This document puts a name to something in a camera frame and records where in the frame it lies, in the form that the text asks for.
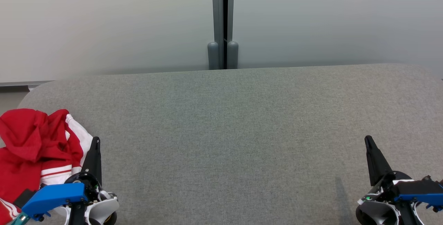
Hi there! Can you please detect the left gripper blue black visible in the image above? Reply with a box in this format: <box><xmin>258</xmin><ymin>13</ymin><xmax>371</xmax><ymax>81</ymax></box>
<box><xmin>21</xmin><ymin>137</ymin><xmax>102</xmax><ymax>218</ymax></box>

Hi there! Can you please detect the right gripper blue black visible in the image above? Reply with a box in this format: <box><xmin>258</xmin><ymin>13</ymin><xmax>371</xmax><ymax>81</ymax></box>
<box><xmin>364</xmin><ymin>135</ymin><xmax>443</xmax><ymax>212</ymax></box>

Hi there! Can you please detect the red white basketball jersey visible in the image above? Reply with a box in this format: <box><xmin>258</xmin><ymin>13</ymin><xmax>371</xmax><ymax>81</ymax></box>
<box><xmin>0</xmin><ymin>114</ymin><xmax>94</xmax><ymax>225</ymax></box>

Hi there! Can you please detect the left camera cable teal plug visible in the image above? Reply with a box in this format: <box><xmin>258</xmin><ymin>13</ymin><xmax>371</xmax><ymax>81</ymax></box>
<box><xmin>10</xmin><ymin>212</ymin><xmax>31</xmax><ymax>225</ymax></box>

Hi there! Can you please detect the grey partition base rail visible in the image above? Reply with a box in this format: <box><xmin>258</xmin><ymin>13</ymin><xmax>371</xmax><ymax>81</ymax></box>
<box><xmin>0</xmin><ymin>81</ymin><xmax>54</xmax><ymax>87</ymax></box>

